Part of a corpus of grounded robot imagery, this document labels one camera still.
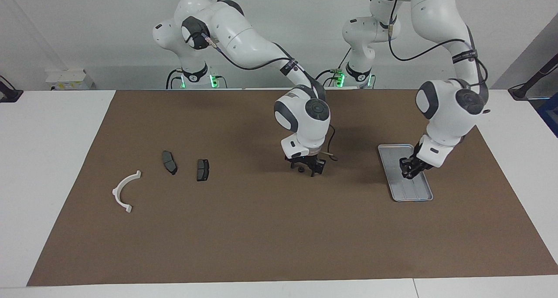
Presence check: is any silver metal tray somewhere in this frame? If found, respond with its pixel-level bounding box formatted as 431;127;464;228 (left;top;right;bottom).
378;144;434;202

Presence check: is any brown table mat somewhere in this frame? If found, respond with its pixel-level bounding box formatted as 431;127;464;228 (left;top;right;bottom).
26;89;558;287

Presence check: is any rectangular grey brake pad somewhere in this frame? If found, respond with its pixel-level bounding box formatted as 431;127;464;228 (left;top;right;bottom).
196;158;210;182

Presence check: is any curved grey brake pad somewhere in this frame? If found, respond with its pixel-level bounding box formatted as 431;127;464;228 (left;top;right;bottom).
162;150;178;175

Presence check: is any blue crate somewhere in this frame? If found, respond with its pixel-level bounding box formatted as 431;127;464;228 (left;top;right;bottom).
537;93;558;137

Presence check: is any black clamp stand base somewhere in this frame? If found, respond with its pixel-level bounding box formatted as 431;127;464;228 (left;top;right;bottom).
0;75;23;103

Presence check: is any black base cable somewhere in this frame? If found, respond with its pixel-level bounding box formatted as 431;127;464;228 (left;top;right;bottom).
311;49;351;88
165;68;183;89

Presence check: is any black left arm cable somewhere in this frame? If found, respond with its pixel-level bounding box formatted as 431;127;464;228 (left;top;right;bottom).
370;0;489;115

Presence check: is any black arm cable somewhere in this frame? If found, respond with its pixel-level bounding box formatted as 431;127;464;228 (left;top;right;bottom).
370;0;489;115
201;32;338;161

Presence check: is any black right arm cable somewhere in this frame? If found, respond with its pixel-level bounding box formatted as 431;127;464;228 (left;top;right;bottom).
201;32;338;161

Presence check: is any white curved plastic bracket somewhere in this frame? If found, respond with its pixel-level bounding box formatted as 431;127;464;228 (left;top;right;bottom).
112;170;143;213

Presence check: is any white wall socket box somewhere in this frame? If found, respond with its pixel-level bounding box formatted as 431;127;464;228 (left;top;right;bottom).
46;69;94;90

